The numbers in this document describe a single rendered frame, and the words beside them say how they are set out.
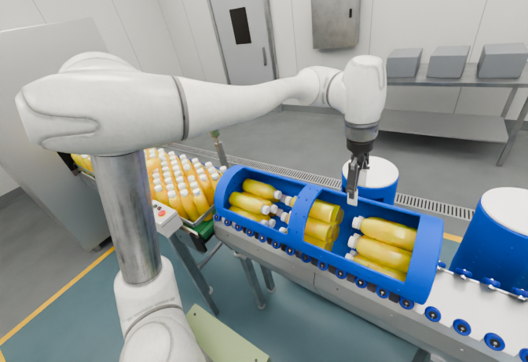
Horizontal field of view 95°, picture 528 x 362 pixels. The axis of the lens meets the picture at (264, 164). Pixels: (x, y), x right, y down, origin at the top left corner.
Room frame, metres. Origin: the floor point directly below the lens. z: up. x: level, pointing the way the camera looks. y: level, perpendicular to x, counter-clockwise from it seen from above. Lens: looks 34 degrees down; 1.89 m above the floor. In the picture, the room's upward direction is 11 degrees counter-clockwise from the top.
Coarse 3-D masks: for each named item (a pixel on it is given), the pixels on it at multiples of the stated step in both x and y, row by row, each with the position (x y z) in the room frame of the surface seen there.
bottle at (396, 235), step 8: (360, 224) 0.56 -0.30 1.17; (368, 224) 0.54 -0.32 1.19; (376, 224) 0.53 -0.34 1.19; (384, 224) 0.53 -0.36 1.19; (392, 224) 0.52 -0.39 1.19; (368, 232) 0.52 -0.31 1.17; (376, 232) 0.51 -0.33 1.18; (384, 232) 0.50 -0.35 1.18; (392, 232) 0.49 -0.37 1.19; (400, 232) 0.48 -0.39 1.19; (408, 232) 0.48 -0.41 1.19; (416, 232) 0.47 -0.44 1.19; (384, 240) 0.49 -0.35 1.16; (392, 240) 0.48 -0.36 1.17; (400, 240) 0.46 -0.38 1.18; (408, 240) 0.46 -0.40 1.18; (408, 248) 0.44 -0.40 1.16
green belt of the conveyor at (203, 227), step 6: (90, 174) 1.83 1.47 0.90; (192, 222) 1.02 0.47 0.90; (204, 222) 1.00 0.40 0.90; (210, 222) 0.99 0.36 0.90; (192, 228) 0.98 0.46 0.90; (198, 228) 0.97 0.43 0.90; (204, 228) 0.96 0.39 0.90; (210, 228) 0.96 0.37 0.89; (198, 234) 0.97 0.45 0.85; (210, 234) 0.95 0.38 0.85
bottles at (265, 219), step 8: (248, 192) 0.95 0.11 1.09; (264, 200) 0.86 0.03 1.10; (272, 200) 0.90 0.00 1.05; (280, 200) 0.89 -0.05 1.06; (232, 208) 0.87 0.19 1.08; (272, 208) 0.82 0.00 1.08; (248, 216) 0.80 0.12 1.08; (256, 216) 0.79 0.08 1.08; (264, 216) 0.83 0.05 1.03; (272, 216) 0.87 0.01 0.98; (280, 216) 0.85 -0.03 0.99; (264, 224) 0.75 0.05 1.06; (272, 224) 0.79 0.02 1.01; (336, 224) 0.66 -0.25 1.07; (336, 232) 0.67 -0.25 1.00; (304, 240) 0.61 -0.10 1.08; (312, 240) 0.60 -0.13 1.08; (320, 240) 0.59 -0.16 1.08; (328, 240) 0.62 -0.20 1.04; (328, 248) 0.60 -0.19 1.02; (352, 256) 0.51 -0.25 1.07; (360, 256) 0.50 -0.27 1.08; (368, 264) 0.46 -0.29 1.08; (376, 264) 0.46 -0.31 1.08; (384, 272) 0.42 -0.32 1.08; (392, 272) 0.42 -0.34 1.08; (400, 272) 0.41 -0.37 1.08
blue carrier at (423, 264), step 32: (224, 192) 0.87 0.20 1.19; (288, 192) 0.93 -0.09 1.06; (320, 192) 0.71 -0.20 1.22; (256, 224) 0.72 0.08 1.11; (288, 224) 0.63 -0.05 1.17; (416, 224) 0.57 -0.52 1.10; (320, 256) 0.53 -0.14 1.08; (416, 256) 0.39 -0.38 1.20; (384, 288) 0.40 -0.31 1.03; (416, 288) 0.34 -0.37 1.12
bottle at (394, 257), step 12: (360, 240) 0.52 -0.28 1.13; (372, 240) 0.51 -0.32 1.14; (360, 252) 0.49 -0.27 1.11; (372, 252) 0.47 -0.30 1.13; (384, 252) 0.46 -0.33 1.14; (396, 252) 0.45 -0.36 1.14; (408, 252) 0.44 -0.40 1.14; (384, 264) 0.44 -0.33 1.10; (396, 264) 0.42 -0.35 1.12; (408, 264) 0.41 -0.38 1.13
